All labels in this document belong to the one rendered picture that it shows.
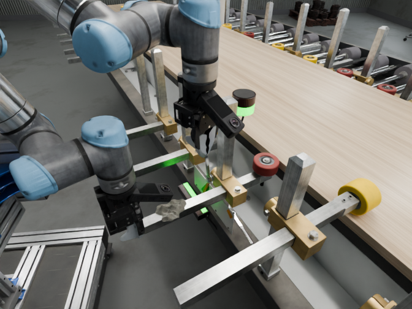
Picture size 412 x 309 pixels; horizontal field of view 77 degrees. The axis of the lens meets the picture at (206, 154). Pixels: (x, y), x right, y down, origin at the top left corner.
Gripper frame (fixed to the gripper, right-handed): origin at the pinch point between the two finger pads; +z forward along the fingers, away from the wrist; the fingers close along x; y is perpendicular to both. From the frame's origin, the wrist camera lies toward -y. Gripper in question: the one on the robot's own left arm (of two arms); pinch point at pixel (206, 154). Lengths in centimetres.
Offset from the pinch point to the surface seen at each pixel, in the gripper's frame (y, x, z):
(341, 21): 10, -127, -9
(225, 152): -1.5, -6.7, 2.9
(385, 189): -40, -30, 10
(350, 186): -32.1, -16.0, 2.4
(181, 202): 1.8, 8.0, 13.4
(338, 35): 10, -127, -2
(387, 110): -30, -79, 10
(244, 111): -3.7, -10.7, -9.4
